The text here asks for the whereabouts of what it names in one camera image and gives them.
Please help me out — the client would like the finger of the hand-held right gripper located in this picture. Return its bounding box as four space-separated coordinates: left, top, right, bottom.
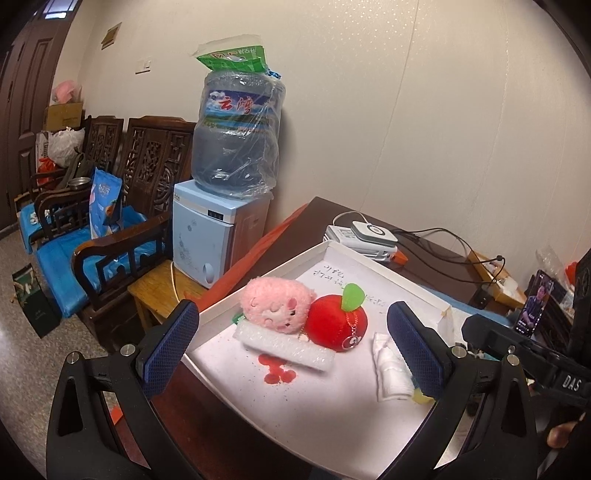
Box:
462 314 556 385

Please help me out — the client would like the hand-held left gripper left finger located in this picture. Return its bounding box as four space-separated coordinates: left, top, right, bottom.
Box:
45 299 200 480

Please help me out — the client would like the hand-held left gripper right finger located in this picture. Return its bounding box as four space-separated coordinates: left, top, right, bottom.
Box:
386 301 539 480

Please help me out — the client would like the white cloth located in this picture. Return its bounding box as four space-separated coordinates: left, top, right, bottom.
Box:
372 332 414 402

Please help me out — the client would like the yellow green sponge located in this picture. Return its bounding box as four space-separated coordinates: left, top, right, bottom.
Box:
411 378 437 406

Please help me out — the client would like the red apple plush toy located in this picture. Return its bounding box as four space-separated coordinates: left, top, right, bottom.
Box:
305 282 369 354

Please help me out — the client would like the white foam strip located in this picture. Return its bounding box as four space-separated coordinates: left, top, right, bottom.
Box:
233 320 338 373

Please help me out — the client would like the pink plush toy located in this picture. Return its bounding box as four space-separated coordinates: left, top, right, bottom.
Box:
239 277 317 334

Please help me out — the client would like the white tray box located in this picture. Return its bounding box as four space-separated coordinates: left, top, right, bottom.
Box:
182 240 453 480

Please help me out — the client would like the person's right hand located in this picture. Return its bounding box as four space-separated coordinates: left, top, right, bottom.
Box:
547 414 583 448

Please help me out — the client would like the white quilted pad blue edge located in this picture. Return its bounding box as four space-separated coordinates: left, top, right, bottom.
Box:
427 282 520 346

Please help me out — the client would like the black power adapter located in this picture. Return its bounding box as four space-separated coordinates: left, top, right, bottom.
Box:
475 284 498 309

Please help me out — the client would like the black smartphone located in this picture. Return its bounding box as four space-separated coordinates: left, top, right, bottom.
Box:
513 271 555 337

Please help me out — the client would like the small wooden stool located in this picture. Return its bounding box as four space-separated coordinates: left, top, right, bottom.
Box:
127 261 208 334

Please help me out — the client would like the clear plastic bag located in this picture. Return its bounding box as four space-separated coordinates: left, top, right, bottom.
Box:
536 247 567 278

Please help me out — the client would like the light blue water dispenser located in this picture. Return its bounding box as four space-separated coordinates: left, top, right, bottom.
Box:
172 179 273 289

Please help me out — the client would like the white grey rounded device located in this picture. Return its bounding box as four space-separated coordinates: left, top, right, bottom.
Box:
350 220 398 247

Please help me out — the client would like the blue seat cushion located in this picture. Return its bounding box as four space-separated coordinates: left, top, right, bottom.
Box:
36 205 172 319
18 203 57 254

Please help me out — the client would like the dark green paper bag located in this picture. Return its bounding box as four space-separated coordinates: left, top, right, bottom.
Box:
11 263 62 339

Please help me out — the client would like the blue printed bag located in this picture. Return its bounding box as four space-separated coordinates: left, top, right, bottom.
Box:
90 167 123 239

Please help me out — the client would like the carved wooden chair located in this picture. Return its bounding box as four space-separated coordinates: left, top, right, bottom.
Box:
71 117 199 326
28 115 125 243

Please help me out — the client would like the large blue water bottle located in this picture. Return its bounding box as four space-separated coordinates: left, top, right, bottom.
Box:
191 69 287 200

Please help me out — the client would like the white crumpled plastic bag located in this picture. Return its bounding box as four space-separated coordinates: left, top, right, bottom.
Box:
46 128 86 169

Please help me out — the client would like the brown cardboard box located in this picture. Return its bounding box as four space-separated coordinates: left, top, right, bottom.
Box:
44 102 84 133

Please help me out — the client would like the brown wooden door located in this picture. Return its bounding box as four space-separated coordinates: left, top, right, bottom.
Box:
0 0 82 232

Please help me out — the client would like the pink cloth item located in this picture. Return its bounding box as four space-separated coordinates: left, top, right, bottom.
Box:
52 80 84 105

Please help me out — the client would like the green plastic bag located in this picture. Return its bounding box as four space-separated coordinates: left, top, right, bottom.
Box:
194 44 271 75

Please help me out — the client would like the black cable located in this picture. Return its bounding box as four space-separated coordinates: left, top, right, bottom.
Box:
392 228 505 274

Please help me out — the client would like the white cable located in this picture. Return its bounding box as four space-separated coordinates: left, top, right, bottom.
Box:
332 211 370 232

